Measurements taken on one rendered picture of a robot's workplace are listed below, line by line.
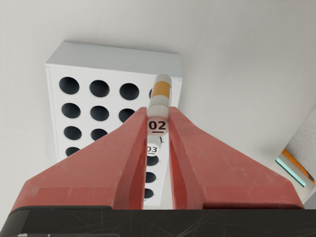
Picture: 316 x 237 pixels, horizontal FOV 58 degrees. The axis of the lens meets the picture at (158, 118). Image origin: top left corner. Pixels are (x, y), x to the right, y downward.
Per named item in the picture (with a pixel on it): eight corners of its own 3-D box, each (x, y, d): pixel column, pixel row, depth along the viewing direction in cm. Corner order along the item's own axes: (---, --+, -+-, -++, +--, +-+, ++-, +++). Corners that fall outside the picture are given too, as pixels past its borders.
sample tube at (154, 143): (160, 121, 24) (159, 158, 20) (146, 119, 24) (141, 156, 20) (162, 108, 23) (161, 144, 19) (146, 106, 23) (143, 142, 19)
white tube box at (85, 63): (160, 174, 28) (160, 206, 25) (72, 167, 27) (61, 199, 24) (179, 53, 21) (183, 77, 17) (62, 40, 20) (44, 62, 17)
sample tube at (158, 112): (173, 90, 17) (171, 138, 13) (153, 90, 17) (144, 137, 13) (173, 71, 16) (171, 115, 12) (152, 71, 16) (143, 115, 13)
